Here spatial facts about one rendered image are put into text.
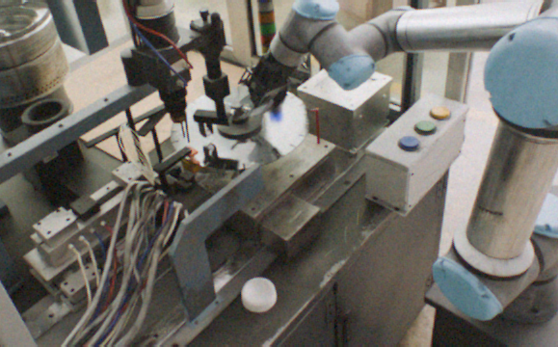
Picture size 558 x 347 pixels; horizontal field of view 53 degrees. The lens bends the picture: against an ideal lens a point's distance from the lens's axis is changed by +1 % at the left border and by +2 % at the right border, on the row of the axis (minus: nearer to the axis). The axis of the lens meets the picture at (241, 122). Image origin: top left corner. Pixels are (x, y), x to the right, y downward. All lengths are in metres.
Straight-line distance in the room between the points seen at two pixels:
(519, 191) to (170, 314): 0.70
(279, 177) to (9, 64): 0.81
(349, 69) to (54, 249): 0.71
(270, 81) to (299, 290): 0.43
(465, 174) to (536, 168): 1.80
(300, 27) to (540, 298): 0.65
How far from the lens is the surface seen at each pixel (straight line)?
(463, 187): 2.55
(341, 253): 1.25
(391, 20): 1.06
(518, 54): 0.71
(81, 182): 1.44
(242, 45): 1.88
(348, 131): 1.45
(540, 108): 0.72
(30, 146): 1.23
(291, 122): 1.27
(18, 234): 1.50
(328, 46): 0.99
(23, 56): 1.64
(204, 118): 1.20
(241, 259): 1.24
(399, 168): 1.25
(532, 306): 1.20
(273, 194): 1.24
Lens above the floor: 1.70
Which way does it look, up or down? 36 degrees down
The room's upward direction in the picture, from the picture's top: 8 degrees counter-clockwise
